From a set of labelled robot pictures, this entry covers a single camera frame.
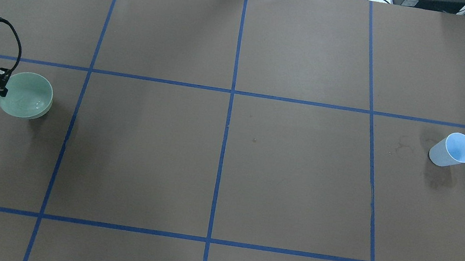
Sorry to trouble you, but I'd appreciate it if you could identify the light green bowl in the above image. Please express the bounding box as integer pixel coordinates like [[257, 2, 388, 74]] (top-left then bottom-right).
[[0, 72, 54, 120]]

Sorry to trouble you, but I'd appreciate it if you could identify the light blue plastic cup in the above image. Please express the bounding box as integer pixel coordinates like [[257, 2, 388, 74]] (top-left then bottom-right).
[[428, 132, 465, 168]]

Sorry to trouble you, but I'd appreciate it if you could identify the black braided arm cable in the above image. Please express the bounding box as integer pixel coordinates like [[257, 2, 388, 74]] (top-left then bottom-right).
[[0, 17, 27, 77]]

